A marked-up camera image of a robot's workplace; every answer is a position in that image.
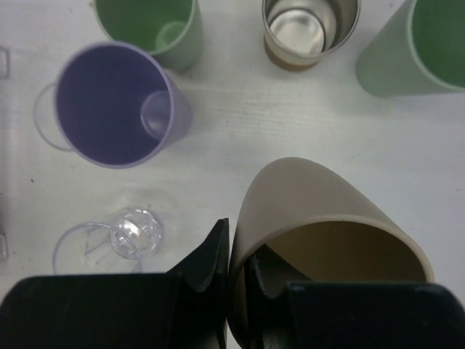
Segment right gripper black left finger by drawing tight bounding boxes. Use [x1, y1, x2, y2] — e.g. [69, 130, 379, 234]
[1, 218, 230, 348]

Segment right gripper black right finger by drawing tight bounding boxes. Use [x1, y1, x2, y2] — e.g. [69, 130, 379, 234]
[245, 246, 464, 348]

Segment tall beige cup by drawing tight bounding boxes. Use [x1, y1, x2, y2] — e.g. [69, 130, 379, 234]
[226, 157, 434, 348]

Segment clear glass front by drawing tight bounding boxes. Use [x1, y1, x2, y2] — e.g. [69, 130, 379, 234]
[52, 206, 163, 275]

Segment lavender plastic cup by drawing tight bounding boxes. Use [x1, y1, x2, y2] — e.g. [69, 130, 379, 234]
[53, 41, 193, 169]

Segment small clear faceted glass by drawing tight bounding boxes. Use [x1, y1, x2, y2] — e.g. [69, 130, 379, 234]
[33, 82, 73, 153]

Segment tall light green cup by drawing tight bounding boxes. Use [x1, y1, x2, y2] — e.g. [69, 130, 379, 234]
[356, 1, 464, 97]

